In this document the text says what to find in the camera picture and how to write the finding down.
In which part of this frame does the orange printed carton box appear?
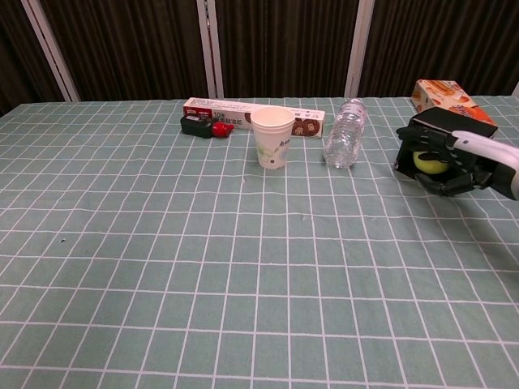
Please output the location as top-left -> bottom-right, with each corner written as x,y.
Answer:
410,79 -> 498,126

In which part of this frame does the long baking paper box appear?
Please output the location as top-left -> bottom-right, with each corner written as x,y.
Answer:
182,96 -> 326,139

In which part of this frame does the black and red tool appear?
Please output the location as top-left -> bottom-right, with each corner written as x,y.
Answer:
179,114 -> 236,139

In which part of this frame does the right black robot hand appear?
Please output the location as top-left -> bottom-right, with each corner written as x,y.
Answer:
396,124 -> 519,201

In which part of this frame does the white screen frame post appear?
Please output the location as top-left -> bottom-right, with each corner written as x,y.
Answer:
22,0 -> 81,102
344,0 -> 376,97
195,0 -> 225,99

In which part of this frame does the black open cardboard box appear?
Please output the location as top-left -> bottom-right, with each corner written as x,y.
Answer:
392,107 -> 499,182

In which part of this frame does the clear plastic water bottle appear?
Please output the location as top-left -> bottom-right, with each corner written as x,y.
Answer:
323,97 -> 367,169

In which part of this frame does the white paper cup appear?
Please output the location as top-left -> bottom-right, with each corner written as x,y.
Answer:
250,106 -> 297,170

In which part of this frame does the green checkered tablecloth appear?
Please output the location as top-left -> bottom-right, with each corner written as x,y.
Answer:
0,96 -> 519,389

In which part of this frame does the yellow tennis ball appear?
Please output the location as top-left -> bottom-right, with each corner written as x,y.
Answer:
412,150 -> 449,174

